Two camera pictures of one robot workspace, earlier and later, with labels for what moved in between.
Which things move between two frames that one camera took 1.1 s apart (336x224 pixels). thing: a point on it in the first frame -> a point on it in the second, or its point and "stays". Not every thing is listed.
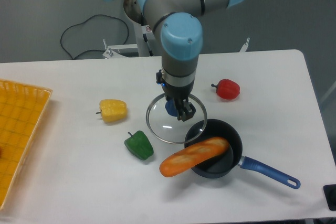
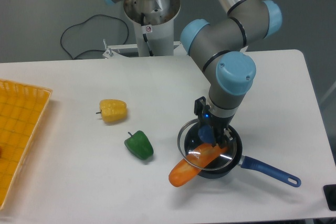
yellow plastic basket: (22, 107) stays
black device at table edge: (329, 192) stays
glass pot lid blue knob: (171, 108) -> (199, 153)
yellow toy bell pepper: (113, 110) stays
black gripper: (175, 93) -> (218, 124)
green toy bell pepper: (139, 145) stays
